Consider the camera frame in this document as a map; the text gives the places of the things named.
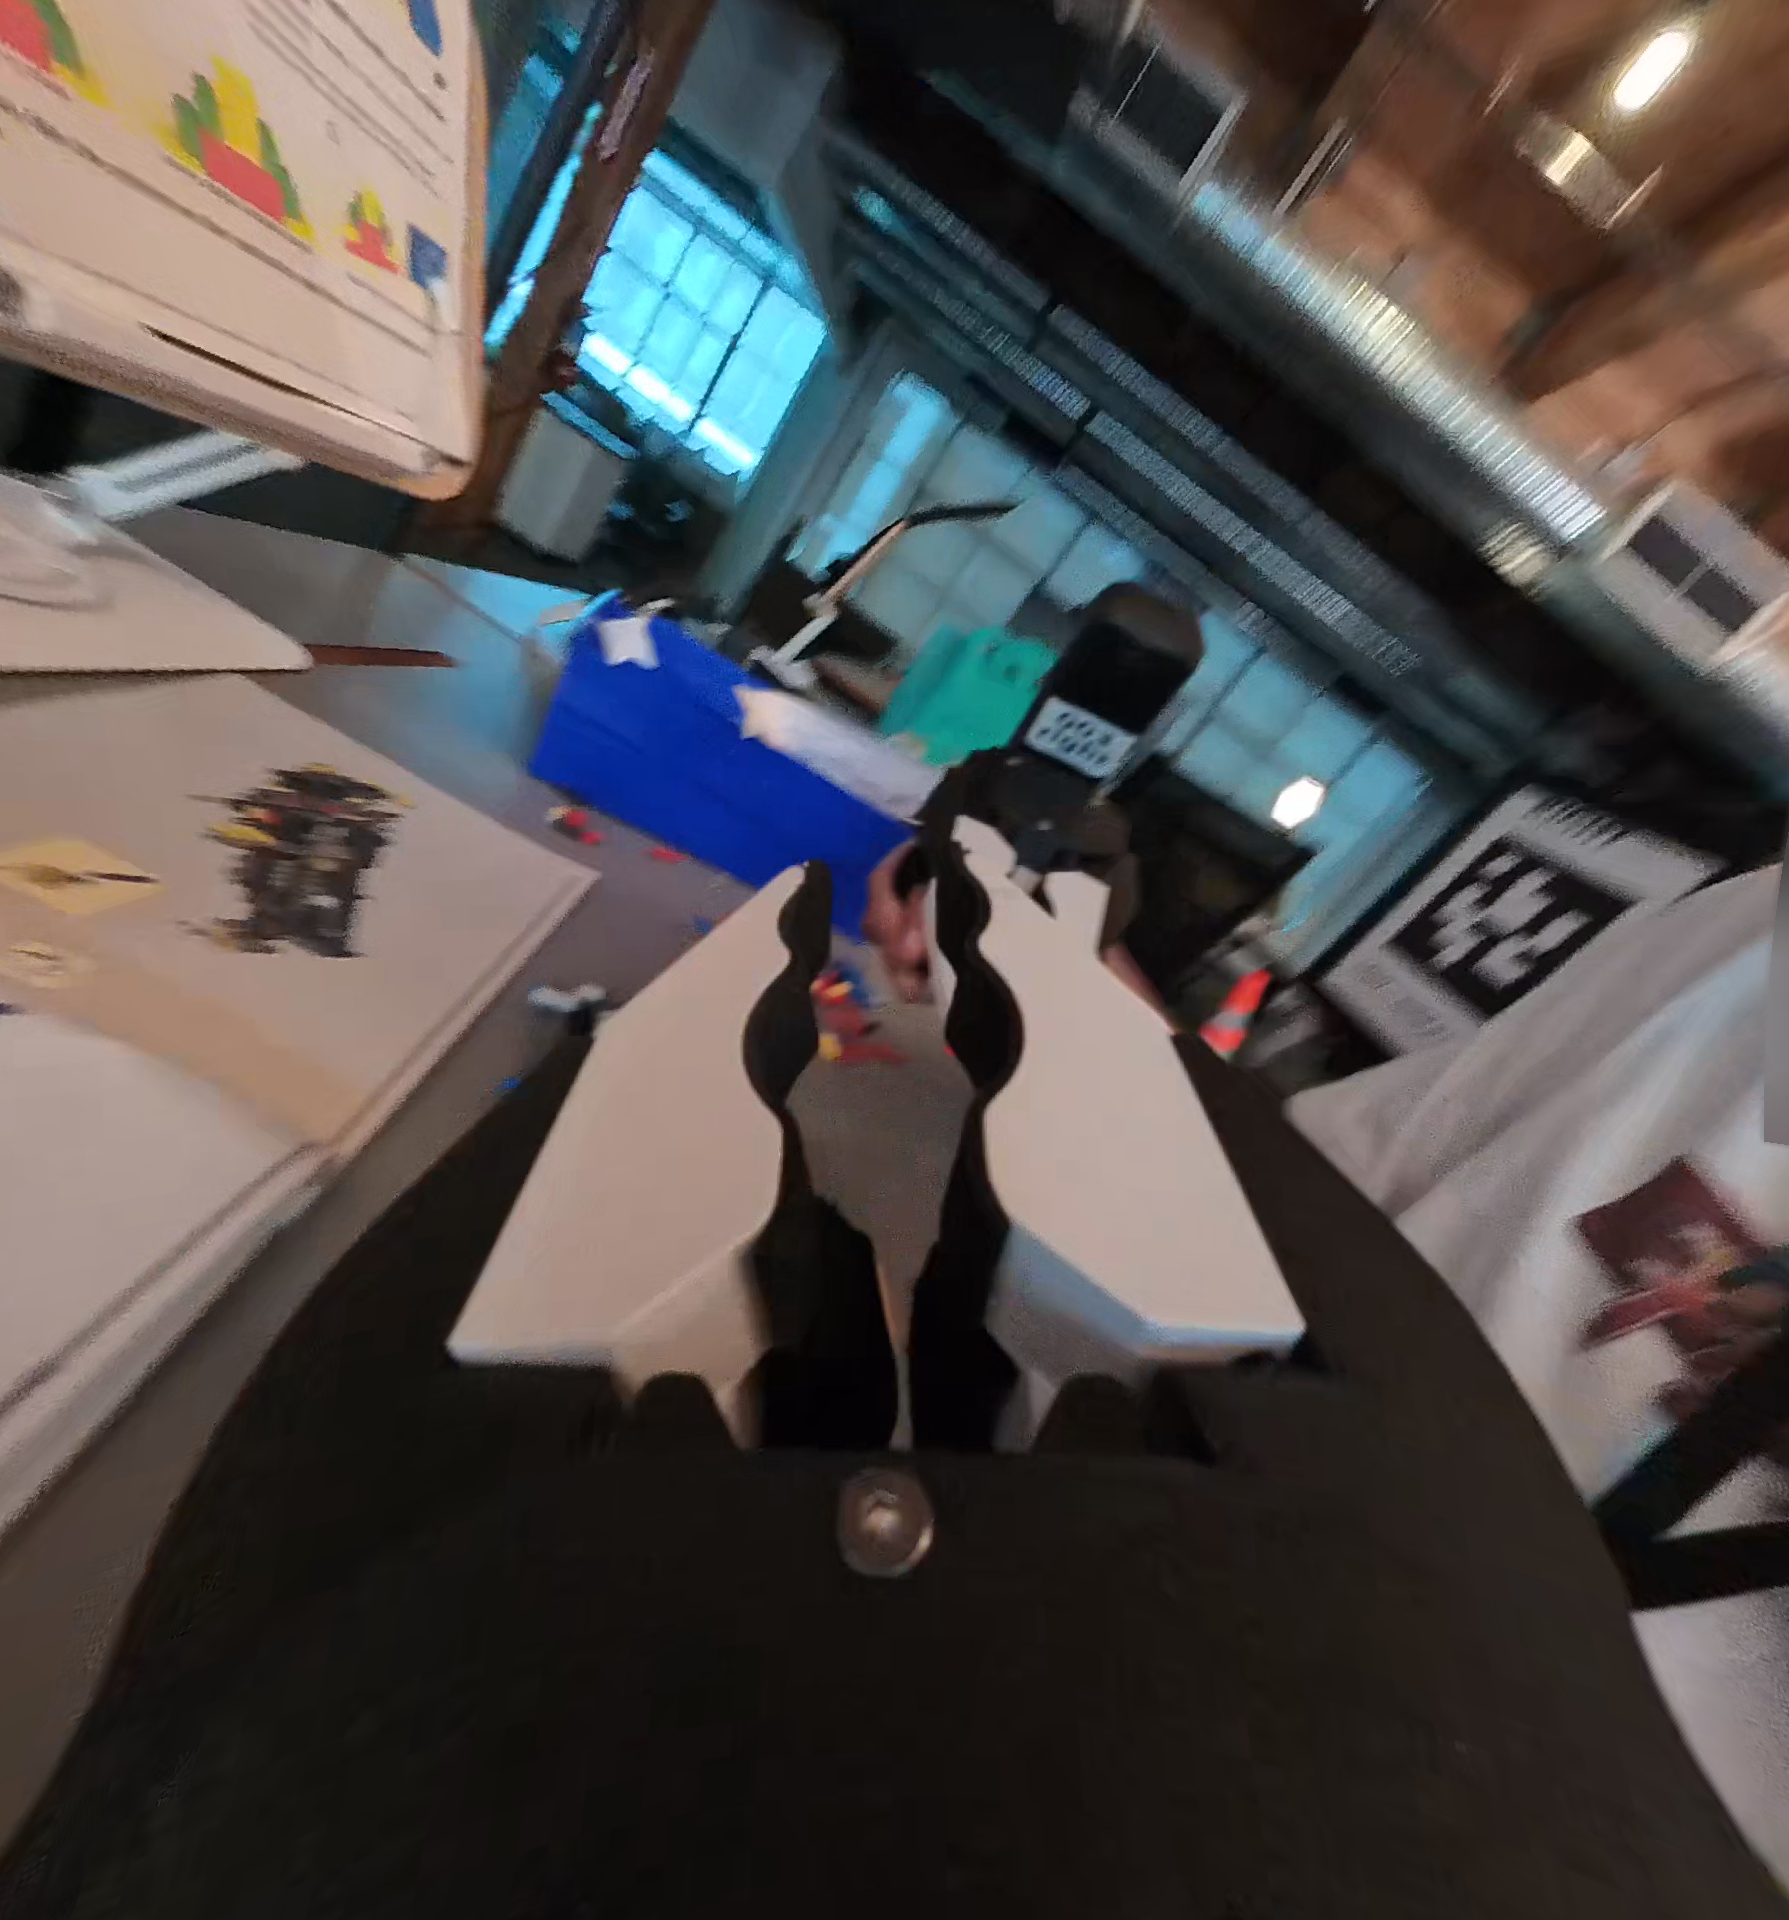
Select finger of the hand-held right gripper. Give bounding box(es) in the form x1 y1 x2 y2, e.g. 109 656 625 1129
960 817 1113 962

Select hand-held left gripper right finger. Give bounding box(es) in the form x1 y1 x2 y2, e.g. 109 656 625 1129
930 841 1305 1446

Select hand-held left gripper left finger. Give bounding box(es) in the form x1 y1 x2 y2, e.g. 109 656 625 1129
448 858 838 1446

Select person's right hand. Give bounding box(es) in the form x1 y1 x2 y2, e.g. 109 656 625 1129
865 854 938 1004

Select teal carry bag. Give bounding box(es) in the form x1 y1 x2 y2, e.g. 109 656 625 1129
877 624 1064 770

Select orange traffic cone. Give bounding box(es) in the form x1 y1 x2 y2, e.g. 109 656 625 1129
1198 965 1276 1063

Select scatter of red blue pins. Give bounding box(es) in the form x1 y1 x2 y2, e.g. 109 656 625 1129
540 799 914 1071

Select white papers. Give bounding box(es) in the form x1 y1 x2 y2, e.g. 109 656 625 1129
590 613 936 822

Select blue plastic bin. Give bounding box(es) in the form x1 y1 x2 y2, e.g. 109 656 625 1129
528 589 936 943

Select black white marker card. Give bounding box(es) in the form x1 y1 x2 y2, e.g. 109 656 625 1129
1311 780 1732 1063

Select open instruction booklet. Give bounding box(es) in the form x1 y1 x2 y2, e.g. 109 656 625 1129
0 669 607 1611

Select white cabinet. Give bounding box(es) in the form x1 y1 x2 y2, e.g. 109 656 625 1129
499 398 636 569

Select white air vent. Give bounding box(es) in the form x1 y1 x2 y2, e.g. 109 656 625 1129
1619 476 1789 650

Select round ceiling light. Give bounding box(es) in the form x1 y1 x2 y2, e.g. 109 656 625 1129
1602 18 1701 118

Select white document stand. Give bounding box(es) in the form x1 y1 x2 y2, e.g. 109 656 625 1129
0 447 315 680

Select printed task sheet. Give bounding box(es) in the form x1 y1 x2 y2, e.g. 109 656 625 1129
0 0 478 452

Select silver air duct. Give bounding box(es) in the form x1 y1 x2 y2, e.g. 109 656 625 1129
1071 87 1619 577

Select wooden post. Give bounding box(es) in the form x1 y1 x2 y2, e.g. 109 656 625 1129
441 0 718 530

